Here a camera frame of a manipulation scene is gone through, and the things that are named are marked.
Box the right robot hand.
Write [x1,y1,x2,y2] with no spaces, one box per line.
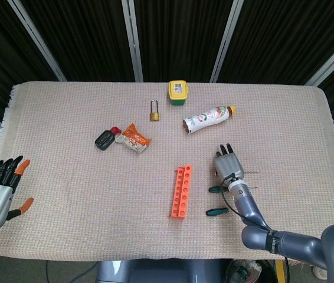
[213,143,245,181]

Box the black metal precision screwdriver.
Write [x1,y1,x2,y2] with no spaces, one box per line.
[214,170,261,177]

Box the green and black screwdriver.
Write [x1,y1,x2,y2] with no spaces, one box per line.
[208,185,258,194]

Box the orange perforated block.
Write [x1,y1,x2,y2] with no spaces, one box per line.
[166,164,194,221]

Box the white labelled bottle, yellow cap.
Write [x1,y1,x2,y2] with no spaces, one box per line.
[182,105,237,136]

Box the pink woven tablecloth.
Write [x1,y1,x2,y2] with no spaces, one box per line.
[0,81,334,268]

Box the brass padlock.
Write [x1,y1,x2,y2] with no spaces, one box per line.
[149,100,161,122]

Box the green tub with yellow lid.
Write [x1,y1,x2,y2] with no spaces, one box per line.
[168,80,189,107]

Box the orange and white snack packet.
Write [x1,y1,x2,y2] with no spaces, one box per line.
[114,123,152,154]

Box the black waste bin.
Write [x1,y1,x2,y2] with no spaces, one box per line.
[225,258,276,283]

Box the grey robot torso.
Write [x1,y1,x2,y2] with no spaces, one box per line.
[96,258,230,283]

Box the black bottle with red cap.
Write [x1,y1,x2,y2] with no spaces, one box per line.
[94,126,123,151]

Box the pale shoe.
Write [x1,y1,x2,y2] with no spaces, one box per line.
[311,264,328,280]

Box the teal handled screwdriver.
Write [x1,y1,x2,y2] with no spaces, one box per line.
[205,207,230,218]

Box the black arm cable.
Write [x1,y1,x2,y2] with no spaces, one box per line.
[220,173,292,283]

